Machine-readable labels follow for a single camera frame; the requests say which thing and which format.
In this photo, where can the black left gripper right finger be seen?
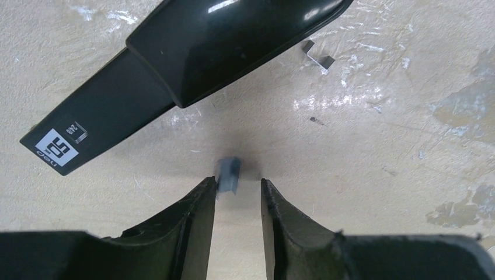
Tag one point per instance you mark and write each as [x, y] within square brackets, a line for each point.
[297, 247]

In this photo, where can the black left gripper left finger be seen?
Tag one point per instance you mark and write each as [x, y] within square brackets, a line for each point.
[173, 244]

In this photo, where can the grey staple strip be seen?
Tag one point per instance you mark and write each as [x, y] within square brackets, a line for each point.
[227, 174]

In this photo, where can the black stapler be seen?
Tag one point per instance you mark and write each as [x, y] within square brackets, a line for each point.
[181, 53]

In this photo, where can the loose bent staple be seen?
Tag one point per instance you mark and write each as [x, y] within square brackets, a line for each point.
[323, 61]

